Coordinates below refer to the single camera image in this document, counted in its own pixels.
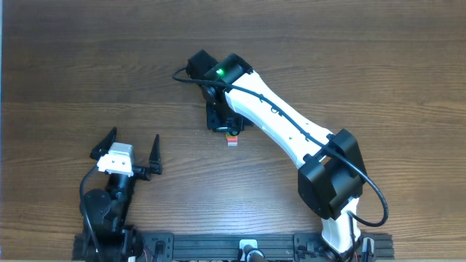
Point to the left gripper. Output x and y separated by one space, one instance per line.
142 172

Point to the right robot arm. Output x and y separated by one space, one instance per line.
276 123

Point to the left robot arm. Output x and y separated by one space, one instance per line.
109 211

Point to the orange cube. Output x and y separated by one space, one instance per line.
231 136

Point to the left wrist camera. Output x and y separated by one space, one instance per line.
116 160

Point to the mounting rail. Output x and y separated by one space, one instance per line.
211 247

